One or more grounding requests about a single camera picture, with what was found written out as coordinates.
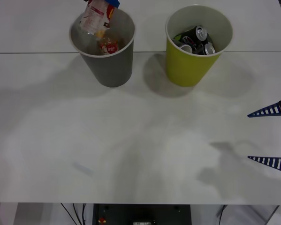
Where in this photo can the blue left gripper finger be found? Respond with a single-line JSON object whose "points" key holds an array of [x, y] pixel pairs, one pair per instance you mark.
{"points": [[115, 3]]}

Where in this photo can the clear bottle with red cap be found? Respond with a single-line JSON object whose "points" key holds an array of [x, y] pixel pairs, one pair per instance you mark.
{"points": [[95, 16]]}

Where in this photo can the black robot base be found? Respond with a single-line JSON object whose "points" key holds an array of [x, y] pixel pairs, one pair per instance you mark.
{"points": [[142, 213]]}

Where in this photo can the clear bottle with apple label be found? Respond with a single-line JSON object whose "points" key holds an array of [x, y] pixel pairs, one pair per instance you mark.
{"points": [[109, 45]]}

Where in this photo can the grey plastic waste bin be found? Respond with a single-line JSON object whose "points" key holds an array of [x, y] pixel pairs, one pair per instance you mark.
{"points": [[112, 68]]}

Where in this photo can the black can with red print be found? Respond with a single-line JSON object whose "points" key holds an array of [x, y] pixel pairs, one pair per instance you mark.
{"points": [[189, 40]]}

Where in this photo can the silver-topped can with grey side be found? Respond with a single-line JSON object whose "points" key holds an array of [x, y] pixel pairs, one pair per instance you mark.
{"points": [[185, 47]]}

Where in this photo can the black can with silver top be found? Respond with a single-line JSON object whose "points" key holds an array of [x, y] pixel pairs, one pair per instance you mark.
{"points": [[196, 32]]}

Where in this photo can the silver-topped can with dark side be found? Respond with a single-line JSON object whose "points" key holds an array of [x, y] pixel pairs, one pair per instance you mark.
{"points": [[209, 48]]}

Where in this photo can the yellow-green plastic waste bin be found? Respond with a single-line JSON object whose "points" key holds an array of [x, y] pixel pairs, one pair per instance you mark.
{"points": [[189, 68]]}

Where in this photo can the red stop button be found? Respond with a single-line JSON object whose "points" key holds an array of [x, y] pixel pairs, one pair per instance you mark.
{"points": [[102, 220]]}

